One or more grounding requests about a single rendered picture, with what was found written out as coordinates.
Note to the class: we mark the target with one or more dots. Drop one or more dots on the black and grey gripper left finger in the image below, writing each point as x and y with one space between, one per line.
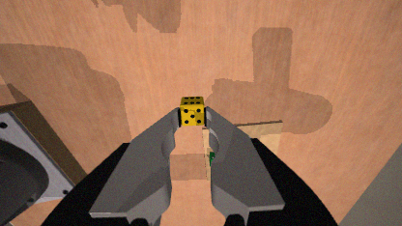
133 182

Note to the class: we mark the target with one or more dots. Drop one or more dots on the yellow die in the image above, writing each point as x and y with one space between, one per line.
192 111

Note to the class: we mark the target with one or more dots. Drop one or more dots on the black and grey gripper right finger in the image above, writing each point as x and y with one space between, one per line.
247 178

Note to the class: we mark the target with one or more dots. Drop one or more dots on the green die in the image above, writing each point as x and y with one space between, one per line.
212 156

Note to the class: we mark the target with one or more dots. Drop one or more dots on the tan square mat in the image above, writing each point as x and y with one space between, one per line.
267 133

